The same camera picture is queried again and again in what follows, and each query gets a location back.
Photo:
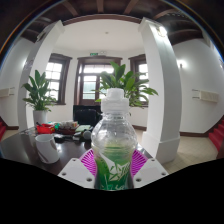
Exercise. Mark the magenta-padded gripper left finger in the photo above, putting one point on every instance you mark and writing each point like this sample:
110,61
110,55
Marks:
78,171

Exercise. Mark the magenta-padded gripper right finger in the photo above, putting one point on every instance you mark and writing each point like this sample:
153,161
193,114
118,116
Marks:
146,171

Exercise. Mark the clear green-labelled drink bottle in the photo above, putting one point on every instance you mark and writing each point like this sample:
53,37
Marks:
113,140

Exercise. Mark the dark grey round object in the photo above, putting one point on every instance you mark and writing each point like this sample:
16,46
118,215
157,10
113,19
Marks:
87,134

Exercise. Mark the white cup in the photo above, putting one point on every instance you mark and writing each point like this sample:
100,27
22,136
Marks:
46,148

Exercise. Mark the brown basket of items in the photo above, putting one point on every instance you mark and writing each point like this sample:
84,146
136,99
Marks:
68,127

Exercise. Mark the black chair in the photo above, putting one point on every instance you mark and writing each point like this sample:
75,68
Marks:
85,115

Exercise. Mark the slim potted plant white pot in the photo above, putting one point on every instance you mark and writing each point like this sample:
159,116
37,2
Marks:
39,95

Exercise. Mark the bushy potted plant white pot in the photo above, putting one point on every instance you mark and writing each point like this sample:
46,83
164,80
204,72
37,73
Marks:
133,85

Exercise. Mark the brown wooden glazed door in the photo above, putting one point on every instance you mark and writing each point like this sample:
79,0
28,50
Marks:
90,83

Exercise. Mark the wide brown-framed window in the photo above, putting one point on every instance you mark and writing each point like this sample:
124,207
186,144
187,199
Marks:
56,76

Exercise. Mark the narrow brown-framed window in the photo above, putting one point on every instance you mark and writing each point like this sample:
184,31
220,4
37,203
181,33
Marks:
142,71

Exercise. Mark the green exit sign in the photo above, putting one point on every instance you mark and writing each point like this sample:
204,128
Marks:
93,53

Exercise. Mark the wall lamp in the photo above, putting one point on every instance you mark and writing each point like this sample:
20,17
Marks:
182,64

